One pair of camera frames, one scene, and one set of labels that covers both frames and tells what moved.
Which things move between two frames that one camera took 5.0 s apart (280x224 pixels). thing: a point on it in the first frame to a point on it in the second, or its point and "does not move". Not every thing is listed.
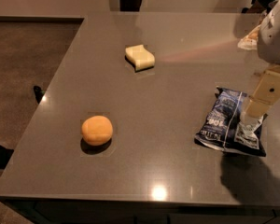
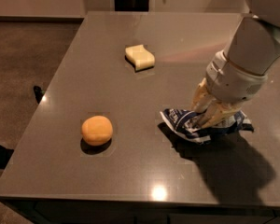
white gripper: (274, 42) to (231, 81)
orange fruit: (96, 130) does not move
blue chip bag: (225, 129) to (183, 124)
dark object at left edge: (0, 156) does not move
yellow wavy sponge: (141, 58) does not move
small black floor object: (38, 92) does not move
